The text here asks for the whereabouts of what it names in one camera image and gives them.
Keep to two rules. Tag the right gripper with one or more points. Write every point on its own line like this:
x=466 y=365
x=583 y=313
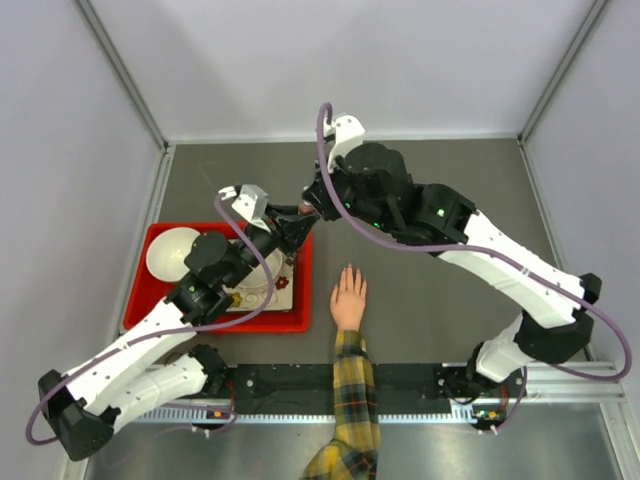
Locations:
x=319 y=194

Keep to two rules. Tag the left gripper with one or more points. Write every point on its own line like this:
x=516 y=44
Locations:
x=291 y=226

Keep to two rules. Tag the pink nail polish bottle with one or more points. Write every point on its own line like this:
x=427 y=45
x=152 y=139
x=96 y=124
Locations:
x=305 y=208

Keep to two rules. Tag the yellow plaid sleeve forearm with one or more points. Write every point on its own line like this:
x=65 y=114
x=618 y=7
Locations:
x=353 y=451

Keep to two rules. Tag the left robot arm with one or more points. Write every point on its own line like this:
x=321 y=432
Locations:
x=227 y=283

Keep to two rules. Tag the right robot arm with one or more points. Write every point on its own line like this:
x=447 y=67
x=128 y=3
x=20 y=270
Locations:
x=369 y=184

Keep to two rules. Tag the mannequin hand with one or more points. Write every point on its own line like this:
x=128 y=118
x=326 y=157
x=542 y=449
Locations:
x=348 y=299

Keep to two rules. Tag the cream cup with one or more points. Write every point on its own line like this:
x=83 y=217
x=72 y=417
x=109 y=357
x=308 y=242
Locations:
x=258 y=278

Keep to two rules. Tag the floral square plate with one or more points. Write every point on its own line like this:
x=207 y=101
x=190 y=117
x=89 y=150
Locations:
x=280 y=300

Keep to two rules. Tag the white bowl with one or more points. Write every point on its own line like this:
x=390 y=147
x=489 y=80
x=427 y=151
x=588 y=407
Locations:
x=166 y=254

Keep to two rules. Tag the red plastic tray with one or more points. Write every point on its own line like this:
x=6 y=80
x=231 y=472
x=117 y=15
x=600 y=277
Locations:
x=146 y=291

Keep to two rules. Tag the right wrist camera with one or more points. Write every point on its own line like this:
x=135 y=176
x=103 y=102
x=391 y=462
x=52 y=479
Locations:
x=339 y=137

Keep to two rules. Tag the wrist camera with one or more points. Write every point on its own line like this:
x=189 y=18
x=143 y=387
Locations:
x=250 y=202
x=339 y=137

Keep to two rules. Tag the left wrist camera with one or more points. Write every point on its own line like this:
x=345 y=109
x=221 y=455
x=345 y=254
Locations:
x=250 y=202

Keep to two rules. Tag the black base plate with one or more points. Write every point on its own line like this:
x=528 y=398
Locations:
x=307 y=389

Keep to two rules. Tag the aluminium frame rail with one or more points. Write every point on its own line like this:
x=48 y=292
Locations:
x=575 y=395

